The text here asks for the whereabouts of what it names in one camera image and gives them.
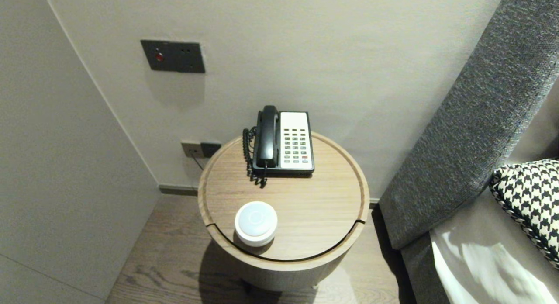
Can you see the white round puck device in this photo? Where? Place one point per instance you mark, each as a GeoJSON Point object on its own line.
{"type": "Point", "coordinates": [256, 223]}

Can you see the round wooden nightstand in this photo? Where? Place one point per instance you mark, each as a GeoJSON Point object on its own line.
{"type": "Point", "coordinates": [284, 275]}

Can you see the black telephone handset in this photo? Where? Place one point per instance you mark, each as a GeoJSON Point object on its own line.
{"type": "Point", "coordinates": [267, 138]}

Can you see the black and white telephone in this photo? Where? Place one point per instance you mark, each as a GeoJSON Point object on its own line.
{"type": "Point", "coordinates": [295, 138]}

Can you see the round wooden side table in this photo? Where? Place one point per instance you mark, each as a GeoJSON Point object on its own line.
{"type": "Point", "coordinates": [305, 203]}

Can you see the grey fabric headboard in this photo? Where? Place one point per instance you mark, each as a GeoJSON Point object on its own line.
{"type": "Point", "coordinates": [463, 142]}

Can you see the white bed sheet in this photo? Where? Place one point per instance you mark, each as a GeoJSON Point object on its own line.
{"type": "Point", "coordinates": [489, 260]}

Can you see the black white houndstooth pillow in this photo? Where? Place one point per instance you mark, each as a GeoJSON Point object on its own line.
{"type": "Point", "coordinates": [533, 199]}

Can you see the dark wall outlet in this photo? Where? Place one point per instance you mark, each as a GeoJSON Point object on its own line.
{"type": "Point", "coordinates": [211, 148]}

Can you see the beige wall outlet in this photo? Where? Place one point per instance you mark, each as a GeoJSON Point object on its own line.
{"type": "Point", "coordinates": [191, 149]}

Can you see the dark wall switch panel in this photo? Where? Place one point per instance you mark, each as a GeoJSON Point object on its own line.
{"type": "Point", "coordinates": [174, 56]}

